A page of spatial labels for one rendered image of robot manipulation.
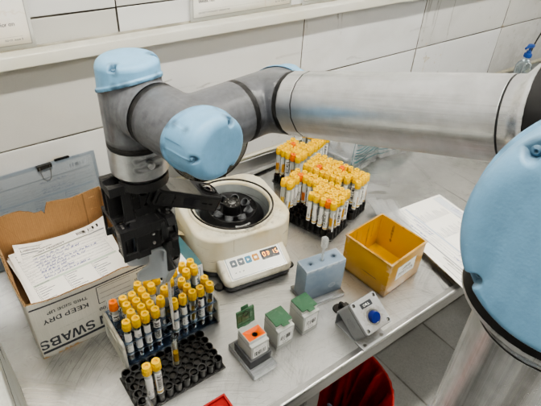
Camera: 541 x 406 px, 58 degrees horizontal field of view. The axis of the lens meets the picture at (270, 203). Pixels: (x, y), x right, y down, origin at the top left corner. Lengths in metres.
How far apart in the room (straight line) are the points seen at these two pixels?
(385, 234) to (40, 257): 0.80
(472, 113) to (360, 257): 0.74
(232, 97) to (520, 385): 0.38
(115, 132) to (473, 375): 0.44
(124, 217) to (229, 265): 0.47
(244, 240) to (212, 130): 0.63
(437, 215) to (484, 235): 1.14
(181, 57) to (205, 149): 0.76
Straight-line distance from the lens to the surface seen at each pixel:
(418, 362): 2.19
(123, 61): 0.58
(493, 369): 0.36
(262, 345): 0.95
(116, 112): 0.58
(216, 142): 0.50
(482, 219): 0.27
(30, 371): 1.06
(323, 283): 1.08
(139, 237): 0.68
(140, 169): 0.62
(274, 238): 1.13
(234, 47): 1.30
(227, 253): 1.09
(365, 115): 0.48
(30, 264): 1.17
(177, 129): 0.50
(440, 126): 0.45
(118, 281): 1.00
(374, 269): 1.12
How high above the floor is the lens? 1.69
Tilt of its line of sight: 37 degrees down
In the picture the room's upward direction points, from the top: 4 degrees clockwise
